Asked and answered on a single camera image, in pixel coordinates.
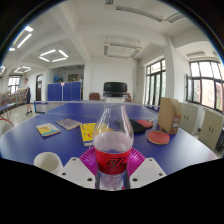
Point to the small yellow and blue book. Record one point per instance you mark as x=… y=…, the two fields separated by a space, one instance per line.
x=48 y=130

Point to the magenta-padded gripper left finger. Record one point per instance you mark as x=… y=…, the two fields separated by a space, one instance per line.
x=76 y=173

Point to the black bin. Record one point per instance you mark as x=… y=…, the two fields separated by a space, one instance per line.
x=220 y=141

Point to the framed wall picture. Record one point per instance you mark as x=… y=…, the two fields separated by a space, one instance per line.
x=73 y=77

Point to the white mug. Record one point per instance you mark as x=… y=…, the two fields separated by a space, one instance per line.
x=46 y=161

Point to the beige cabinet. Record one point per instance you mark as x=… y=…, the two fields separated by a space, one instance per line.
x=190 y=118
x=210 y=130

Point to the tall narrow window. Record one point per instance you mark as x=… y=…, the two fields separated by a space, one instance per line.
x=155 y=83

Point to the black paddle case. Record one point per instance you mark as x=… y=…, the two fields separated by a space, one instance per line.
x=137 y=127

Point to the brown cardboard box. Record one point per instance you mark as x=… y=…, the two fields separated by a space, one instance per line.
x=168 y=115

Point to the ceiling lights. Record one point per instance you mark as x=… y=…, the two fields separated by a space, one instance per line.
x=24 y=40

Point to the grey book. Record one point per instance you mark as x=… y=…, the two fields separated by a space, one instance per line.
x=68 y=124

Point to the blue partition panels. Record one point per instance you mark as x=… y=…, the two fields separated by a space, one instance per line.
x=64 y=91

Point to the wide multi-pane window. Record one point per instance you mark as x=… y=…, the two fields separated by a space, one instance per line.
x=206 y=86

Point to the red table tennis paddle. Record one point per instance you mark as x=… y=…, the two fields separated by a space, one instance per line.
x=146 y=123
x=158 y=137

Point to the dark door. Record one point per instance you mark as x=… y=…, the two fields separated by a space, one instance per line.
x=39 y=88

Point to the blue table with red legs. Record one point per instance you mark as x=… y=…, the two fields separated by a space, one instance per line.
x=6 y=108

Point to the brown armchair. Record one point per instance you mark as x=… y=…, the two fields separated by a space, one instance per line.
x=94 y=96
x=129 y=97

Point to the clear bottle with red label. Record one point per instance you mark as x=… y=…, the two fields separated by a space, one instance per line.
x=112 y=150

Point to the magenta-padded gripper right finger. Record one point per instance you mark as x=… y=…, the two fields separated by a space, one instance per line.
x=146 y=173

